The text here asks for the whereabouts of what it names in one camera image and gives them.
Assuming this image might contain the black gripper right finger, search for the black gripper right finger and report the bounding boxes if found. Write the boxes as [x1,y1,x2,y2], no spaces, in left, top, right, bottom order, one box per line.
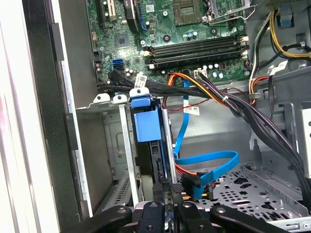
[171,183,289,233]

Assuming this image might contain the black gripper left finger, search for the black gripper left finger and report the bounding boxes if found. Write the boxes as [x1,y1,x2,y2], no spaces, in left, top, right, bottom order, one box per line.
[63,182,171,233]

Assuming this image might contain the orange red power wire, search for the orange red power wire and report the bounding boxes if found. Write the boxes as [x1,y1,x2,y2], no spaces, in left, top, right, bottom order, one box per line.
[162,72,228,201]

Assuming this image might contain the hard disk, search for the hard disk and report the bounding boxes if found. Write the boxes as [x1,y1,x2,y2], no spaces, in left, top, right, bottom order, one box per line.
[130,96,171,187]

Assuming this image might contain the blue data wire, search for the blue data wire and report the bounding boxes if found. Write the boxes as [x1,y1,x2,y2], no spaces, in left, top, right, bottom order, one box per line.
[173,79,241,200]

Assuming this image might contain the silver disk bay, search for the silver disk bay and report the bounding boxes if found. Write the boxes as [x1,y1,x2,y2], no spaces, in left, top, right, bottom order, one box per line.
[75,88,180,212]

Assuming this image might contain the silver drive cage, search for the silver drive cage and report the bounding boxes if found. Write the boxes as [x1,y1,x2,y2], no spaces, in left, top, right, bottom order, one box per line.
[252,65,311,195]

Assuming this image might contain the blue SATA port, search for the blue SATA port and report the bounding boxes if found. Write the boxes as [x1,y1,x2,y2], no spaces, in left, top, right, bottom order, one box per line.
[112,59,125,71]

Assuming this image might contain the RAM slot white clips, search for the RAM slot white clips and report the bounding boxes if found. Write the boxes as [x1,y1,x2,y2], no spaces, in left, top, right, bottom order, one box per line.
[142,36,249,58]
[147,50,249,70]

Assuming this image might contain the RAM slot black clips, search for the RAM slot black clips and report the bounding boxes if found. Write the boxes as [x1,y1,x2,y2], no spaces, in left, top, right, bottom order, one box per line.
[149,45,246,64]
[148,32,245,50]

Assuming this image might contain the black PC case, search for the black PC case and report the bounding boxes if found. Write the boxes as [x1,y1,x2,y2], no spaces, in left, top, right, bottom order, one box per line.
[21,0,311,233]

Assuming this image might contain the small black square chip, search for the small black square chip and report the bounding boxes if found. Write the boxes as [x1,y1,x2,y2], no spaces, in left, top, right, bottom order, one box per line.
[115,33,129,48]

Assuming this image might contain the green motherboard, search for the green motherboard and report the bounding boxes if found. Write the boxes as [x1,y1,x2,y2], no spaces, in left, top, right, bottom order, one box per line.
[85,0,253,84]

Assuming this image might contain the blue expansion slot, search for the blue expansion slot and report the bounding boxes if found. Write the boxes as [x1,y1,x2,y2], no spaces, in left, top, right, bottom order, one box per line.
[138,0,149,31]

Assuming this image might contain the black graphics card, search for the black graphics card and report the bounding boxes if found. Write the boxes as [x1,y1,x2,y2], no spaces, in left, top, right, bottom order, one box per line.
[122,0,142,34]

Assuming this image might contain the black expansion slot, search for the black expansion slot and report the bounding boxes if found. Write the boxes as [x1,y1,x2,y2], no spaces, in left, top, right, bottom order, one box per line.
[97,0,107,34]

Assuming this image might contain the white expansion slot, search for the white expansion slot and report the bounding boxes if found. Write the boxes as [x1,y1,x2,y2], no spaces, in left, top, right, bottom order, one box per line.
[108,0,117,21]

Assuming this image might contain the metal socket cover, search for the metal socket cover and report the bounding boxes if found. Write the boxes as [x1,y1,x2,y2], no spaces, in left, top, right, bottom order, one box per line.
[206,0,253,25]

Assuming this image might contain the grey power supply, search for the grey power supply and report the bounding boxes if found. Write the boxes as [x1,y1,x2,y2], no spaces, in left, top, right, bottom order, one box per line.
[263,0,311,13]

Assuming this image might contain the black cable bundle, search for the black cable bundle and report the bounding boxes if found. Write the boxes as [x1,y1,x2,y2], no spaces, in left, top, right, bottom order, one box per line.
[108,69,311,202]

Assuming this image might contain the white grey wire bundle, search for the white grey wire bundle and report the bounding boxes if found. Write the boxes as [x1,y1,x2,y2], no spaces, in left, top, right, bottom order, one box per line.
[247,12,276,105]

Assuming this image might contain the yellow black wire bundle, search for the yellow black wire bundle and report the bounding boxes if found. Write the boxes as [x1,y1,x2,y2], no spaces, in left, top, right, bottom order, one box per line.
[268,11,311,59]

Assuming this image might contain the wire locking lever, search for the wire locking lever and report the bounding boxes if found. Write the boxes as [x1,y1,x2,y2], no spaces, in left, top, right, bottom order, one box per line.
[207,5,257,25]

